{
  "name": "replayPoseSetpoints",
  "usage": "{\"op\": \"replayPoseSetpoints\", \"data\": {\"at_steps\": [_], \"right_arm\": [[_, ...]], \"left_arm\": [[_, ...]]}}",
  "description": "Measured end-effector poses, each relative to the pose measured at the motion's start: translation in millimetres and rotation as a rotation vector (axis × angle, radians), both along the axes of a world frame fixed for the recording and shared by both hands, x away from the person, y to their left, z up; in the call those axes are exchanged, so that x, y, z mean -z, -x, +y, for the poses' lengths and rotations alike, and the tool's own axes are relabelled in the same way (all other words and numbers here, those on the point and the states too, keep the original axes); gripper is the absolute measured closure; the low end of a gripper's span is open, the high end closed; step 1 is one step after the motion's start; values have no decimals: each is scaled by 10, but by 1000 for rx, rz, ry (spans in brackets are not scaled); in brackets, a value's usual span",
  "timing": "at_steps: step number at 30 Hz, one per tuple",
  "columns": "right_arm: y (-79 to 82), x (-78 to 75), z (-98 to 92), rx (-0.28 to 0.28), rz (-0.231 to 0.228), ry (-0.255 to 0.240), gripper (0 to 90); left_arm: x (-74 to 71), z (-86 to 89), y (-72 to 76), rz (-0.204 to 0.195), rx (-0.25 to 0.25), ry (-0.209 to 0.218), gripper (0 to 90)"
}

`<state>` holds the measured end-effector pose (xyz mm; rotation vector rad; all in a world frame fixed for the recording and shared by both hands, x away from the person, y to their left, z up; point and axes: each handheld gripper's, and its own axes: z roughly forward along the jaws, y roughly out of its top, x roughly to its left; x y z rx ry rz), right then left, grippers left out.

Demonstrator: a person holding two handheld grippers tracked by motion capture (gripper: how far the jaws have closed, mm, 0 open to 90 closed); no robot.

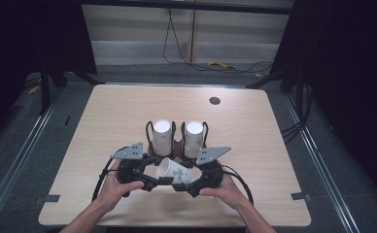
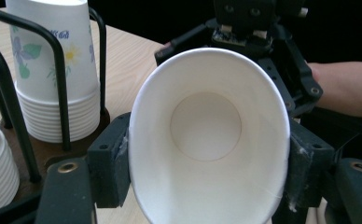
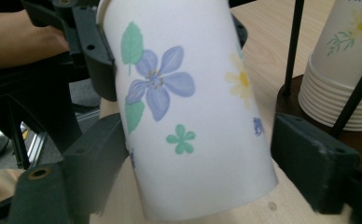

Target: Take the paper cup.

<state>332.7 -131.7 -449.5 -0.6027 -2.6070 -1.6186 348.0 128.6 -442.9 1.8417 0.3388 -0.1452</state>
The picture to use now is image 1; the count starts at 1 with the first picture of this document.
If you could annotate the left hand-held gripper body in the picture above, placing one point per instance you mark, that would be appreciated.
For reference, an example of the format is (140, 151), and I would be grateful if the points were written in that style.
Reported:
(131, 170)

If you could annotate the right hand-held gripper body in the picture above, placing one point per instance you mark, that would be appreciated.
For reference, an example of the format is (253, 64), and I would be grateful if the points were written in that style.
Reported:
(212, 176)

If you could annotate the white floral paper cup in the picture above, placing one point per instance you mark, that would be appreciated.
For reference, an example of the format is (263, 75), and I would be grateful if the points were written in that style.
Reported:
(175, 173)

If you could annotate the brown double cup holder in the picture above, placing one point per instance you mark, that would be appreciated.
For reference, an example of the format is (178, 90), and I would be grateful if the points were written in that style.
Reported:
(178, 149)

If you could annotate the person's right hand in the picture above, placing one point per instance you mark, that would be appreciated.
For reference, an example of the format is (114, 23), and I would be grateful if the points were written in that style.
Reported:
(227, 194)

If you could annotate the person's left hand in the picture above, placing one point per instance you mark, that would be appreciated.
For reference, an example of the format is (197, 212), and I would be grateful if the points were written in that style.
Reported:
(113, 191)

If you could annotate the round grey table grommet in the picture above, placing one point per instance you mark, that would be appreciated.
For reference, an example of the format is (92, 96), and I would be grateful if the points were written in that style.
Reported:
(214, 100)

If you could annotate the small black floor marker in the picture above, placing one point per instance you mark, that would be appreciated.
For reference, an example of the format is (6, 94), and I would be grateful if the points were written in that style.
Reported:
(67, 120)

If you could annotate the grey tape strip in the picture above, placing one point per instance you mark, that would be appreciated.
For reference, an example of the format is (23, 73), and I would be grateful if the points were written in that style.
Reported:
(300, 196)
(52, 198)

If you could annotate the yellow scrap on floor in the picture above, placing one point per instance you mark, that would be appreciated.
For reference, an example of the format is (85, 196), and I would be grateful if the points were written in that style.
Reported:
(221, 64)
(33, 89)

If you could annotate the black metal stand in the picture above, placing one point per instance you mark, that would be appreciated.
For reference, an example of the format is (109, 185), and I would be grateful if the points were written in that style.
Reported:
(44, 87)
(300, 90)

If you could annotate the black overhead bar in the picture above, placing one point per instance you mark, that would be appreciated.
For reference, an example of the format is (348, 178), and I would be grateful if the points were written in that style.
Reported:
(189, 6)

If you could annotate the black curtain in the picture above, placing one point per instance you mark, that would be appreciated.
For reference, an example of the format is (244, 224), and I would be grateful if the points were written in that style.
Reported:
(348, 64)
(21, 39)

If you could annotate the metal floor rail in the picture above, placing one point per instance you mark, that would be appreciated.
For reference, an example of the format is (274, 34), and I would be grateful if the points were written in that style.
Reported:
(322, 165)
(15, 165)

